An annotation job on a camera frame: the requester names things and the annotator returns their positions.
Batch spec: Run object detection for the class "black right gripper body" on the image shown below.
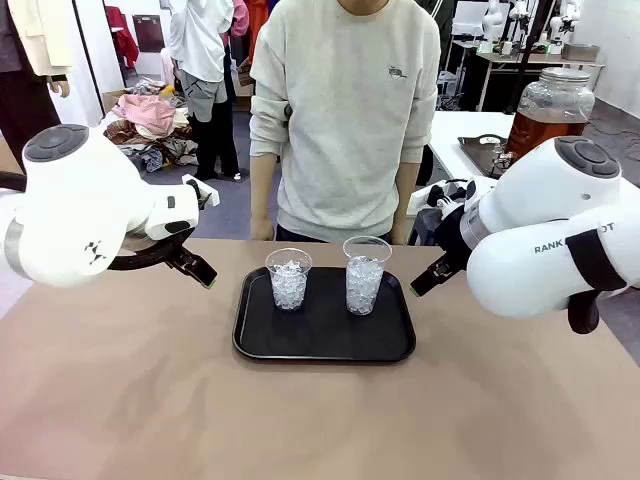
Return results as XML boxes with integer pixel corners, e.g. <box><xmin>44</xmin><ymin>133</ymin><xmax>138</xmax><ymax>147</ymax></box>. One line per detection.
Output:
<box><xmin>435</xmin><ymin>202</ymin><xmax>474</xmax><ymax>271</ymax></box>

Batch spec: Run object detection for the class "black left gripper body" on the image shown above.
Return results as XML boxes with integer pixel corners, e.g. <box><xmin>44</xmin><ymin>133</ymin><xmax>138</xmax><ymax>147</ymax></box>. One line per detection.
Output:
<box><xmin>167</xmin><ymin>240</ymin><xmax>199</xmax><ymax>271</ymax></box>

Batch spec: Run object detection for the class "tall clear iced cup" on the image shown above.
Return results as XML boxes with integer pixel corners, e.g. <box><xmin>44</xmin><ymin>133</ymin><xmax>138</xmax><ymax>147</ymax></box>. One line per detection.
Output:
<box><xmin>342</xmin><ymin>235</ymin><xmax>393</xmax><ymax>317</ymax></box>

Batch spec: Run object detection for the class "short clear iced cup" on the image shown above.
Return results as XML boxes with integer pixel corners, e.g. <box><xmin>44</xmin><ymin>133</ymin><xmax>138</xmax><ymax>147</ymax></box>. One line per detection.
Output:
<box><xmin>264</xmin><ymin>247</ymin><xmax>314</xmax><ymax>313</ymax></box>

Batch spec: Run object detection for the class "person's right forearm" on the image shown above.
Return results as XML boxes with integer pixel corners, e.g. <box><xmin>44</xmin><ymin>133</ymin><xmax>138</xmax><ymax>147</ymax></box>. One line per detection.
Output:
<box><xmin>249</xmin><ymin>153</ymin><xmax>277</xmax><ymax>217</ymax></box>

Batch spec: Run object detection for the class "person's left forearm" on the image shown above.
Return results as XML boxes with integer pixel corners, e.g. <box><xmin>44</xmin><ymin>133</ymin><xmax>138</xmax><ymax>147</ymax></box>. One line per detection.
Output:
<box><xmin>393</xmin><ymin>160</ymin><xmax>419</xmax><ymax>225</ymax></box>

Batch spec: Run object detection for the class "person's right hand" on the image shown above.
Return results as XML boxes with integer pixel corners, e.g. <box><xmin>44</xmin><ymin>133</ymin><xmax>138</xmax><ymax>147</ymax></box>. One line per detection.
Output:
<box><xmin>250</xmin><ymin>213</ymin><xmax>276</xmax><ymax>243</ymax></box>

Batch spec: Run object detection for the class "black stool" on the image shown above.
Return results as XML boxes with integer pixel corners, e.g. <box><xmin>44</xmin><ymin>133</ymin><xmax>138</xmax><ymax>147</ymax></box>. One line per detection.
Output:
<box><xmin>413</xmin><ymin>207</ymin><xmax>444</xmax><ymax>246</ymax></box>

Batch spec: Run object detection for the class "dark metal tray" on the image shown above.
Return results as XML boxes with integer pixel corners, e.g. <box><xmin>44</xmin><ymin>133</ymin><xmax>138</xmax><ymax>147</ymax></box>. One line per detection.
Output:
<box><xmin>456</xmin><ymin>133</ymin><xmax>516</xmax><ymax>179</ymax></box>

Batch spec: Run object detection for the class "white side table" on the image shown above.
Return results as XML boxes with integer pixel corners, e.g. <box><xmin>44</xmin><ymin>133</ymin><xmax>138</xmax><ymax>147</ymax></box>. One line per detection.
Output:
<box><xmin>427</xmin><ymin>110</ymin><xmax>517</xmax><ymax>201</ymax></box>

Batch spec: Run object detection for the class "black plastic serving tray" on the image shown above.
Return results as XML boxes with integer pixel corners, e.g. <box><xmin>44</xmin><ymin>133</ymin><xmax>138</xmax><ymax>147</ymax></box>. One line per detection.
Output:
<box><xmin>232</xmin><ymin>265</ymin><xmax>417</xmax><ymax>365</ymax></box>

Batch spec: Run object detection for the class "pile of colourful clothes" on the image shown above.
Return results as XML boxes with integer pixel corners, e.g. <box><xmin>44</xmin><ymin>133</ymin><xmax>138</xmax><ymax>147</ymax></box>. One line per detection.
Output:
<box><xmin>102</xmin><ymin>77</ymin><xmax>200</xmax><ymax>174</ymax></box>

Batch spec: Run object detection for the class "person in grey sweatshirt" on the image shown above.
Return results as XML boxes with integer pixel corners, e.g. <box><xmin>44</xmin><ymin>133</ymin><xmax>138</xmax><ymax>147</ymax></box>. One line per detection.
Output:
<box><xmin>248</xmin><ymin>0</ymin><xmax>442</xmax><ymax>245</ymax></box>

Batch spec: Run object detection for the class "glass tea dispenser jar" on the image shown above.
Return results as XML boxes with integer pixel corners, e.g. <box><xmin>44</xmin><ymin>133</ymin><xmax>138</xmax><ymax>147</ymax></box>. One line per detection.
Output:
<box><xmin>503</xmin><ymin>67</ymin><xmax>596</xmax><ymax>174</ymax></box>

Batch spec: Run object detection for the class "background work table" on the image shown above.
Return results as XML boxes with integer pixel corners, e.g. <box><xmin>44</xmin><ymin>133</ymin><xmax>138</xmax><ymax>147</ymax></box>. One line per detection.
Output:
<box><xmin>449</xmin><ymin>39</ymin><xmax>607</xmax><ymax>112</ymax></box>

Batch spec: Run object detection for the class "black vertical pole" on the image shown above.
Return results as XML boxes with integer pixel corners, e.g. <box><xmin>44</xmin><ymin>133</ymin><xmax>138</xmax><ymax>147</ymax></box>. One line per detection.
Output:
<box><xmin>513</xmin><ymin>0</ymin><xmax>557</xmax><ymax>114</ymax></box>

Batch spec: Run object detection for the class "bystander in white shirt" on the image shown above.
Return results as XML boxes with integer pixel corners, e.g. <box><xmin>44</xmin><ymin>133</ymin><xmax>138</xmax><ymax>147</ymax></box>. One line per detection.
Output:
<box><xmin>167</xmin><ymin>0</ymin><xmax>242</xmax><ymax>182</ymax></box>

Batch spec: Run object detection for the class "bystander in dark jacket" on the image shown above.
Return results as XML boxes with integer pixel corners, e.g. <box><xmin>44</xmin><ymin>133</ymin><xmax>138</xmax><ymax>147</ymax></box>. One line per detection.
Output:
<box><xmin>417</xmin><ymin>0</ymin><xmax>456</xmax><ymax>76</ymax></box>

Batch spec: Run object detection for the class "grey metal bin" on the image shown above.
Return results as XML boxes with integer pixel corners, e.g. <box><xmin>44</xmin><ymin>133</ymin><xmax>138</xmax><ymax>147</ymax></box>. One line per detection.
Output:
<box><xmin>561</xmin><ymin>43</ymin><xmax>601</xmax><ymax>63</ymax></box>

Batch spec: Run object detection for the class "red hanging garment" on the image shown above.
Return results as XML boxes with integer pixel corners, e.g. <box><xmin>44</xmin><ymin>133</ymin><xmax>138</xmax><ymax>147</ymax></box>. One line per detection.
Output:
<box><xmin>103</xmin><ymin>5</ymin><xmax>140</xmax><ymax>70</ymax></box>

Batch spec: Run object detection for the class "black box appliance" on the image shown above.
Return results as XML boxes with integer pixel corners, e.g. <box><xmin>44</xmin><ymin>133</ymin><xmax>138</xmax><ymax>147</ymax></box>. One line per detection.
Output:
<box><xmin>131</xmin><ymin>14</ymin><xmax>165</xmax><ymax>54</ymax></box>

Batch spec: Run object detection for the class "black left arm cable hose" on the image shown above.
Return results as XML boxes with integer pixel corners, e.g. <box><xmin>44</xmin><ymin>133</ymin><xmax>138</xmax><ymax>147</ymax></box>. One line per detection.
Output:
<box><xmin>107</xmin><ymin>227</ymin><xmax>197</xmax><ymax>272</ymax></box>

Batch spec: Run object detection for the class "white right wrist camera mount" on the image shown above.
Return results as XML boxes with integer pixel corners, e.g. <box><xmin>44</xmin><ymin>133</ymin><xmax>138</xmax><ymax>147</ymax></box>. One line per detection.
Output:
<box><xmin>423</xmin><ymin>178</ymin><xmax>482</xmax><ymax>211</ymax></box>

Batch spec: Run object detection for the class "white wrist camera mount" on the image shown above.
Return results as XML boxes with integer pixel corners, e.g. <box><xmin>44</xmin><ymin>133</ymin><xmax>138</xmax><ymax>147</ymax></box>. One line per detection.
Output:
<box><xmin>181</xmin><ymin>174</ymin><xmax>221</xmax><ymax>210</ymax></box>
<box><xmin>423</xmin><ymin>178</ymin><xmax>482</xmax><ymax>211</ymax></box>

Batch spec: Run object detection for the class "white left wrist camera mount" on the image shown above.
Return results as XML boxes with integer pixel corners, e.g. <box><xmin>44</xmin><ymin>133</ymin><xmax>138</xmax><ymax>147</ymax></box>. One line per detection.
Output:
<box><xmin>181</xmin><ymin>174</ymin><xmax>221</xmax><ymax>210</ymax></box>

